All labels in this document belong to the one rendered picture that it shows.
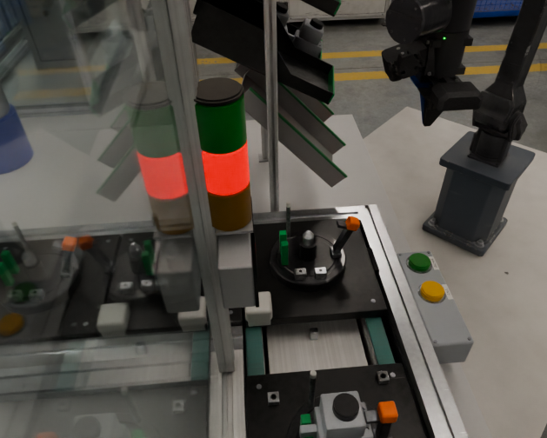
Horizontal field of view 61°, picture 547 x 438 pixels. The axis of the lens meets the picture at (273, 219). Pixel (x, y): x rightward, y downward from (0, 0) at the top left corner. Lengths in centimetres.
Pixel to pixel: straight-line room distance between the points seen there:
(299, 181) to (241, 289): 75
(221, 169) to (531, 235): 90
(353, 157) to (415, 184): 20
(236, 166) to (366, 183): 82
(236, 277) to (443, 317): 44
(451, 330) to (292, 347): 26
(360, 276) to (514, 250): 43
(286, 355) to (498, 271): 52
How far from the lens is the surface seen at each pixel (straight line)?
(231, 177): 46
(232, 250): 51
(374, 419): 61
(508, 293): 107
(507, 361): 96
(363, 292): 83
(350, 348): 83
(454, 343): 82
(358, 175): 128
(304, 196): 119
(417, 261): 90
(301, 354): 81
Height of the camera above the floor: 160
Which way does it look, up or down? 41 degrees down
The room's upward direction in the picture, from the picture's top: 2 degrees counter-clockwise
